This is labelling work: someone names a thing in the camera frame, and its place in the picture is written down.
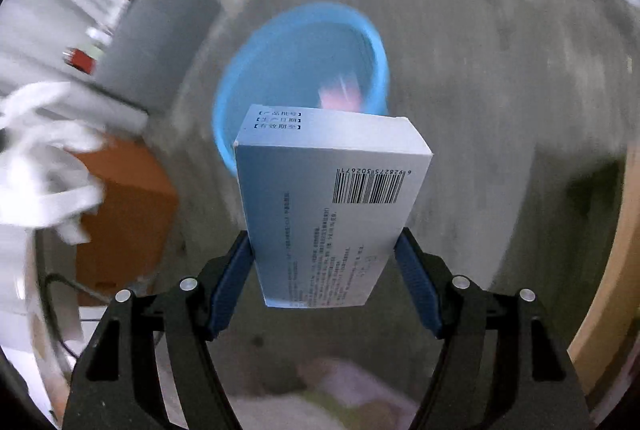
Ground red can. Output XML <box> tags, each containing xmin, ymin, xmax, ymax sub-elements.
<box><xmin>63</xmin><ymin>48</ymin><xmax>96</xmax><ymax>74</ymax></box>

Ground blue mesh trash basket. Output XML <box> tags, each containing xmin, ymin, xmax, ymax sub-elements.
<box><xmin>212</xmin><ymin>2</ymin><xmax>390</xmax><ymax>175</ymax></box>

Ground grey cabinet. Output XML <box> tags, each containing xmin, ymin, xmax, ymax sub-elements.
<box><xmin>92</xmin><ymin>0</ymin><xmax>221</xmax><ymax>112</ymax></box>

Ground white blue medicine box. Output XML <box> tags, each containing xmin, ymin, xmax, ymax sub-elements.
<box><xmin>233</xmin><ymin>104</ymin><xmax>433</xmax><ymax>309</ymax></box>

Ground orange cardboard box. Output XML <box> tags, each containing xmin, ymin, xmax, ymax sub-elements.
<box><xmin>76</xmin><ymin>137</ymin><xmax>179</xmax><ymax>295</ymax></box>

